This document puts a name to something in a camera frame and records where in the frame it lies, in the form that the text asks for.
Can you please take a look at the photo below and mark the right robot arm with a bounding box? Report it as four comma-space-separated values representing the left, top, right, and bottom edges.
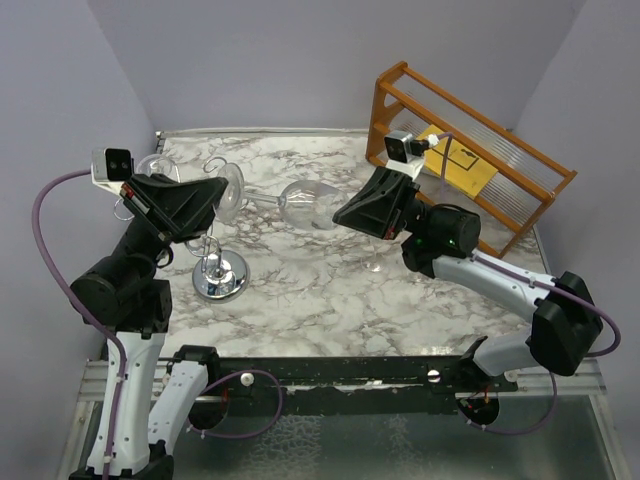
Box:
333, 167, 603, 391

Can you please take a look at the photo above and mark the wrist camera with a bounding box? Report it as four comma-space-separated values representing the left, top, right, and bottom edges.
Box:
91, 147, 133, 195
384, 130, 440, 180

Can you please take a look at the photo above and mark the purple loop cable right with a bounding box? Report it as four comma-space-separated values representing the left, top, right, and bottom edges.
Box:
462, 372, 559, 435

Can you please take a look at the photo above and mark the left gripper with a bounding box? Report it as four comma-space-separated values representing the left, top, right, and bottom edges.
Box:
117, 170, 233, 281

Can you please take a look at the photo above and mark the yellow book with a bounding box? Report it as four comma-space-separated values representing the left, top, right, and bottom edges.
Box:
417, 125, 498, 198

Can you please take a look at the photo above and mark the purple loop cable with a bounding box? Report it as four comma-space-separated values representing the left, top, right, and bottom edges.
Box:
183, 369, 286, 442
462, 372, 559, 435

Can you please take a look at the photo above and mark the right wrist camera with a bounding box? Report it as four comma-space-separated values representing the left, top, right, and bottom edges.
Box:
384, 130, 440, 180

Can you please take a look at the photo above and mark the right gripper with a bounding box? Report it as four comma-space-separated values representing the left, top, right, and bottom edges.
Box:
330, 168, 436, 242

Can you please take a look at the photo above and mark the wooden shelf rack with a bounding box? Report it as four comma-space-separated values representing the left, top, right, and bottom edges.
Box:
365, 62, 577, 258

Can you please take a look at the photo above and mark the chrome wine glass rack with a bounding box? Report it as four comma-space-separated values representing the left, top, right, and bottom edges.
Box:
112, 157, 251, 302

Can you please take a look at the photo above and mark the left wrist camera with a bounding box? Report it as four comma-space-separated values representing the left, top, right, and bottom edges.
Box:
91, 147, 133, 195

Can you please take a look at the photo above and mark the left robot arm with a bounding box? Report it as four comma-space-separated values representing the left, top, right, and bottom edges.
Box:
70, 174, 228, 479

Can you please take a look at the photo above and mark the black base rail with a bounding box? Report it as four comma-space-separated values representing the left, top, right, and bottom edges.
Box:
172, 345, 517, 417

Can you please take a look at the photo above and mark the clear wine glass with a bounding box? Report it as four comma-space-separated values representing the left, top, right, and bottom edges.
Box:
134, 154, 175, 176
361, 238, 386, 273
215, 163, 349, 231

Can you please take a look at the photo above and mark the purple loop cable left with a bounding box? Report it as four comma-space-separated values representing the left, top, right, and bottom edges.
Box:
183, 369, 286, 442

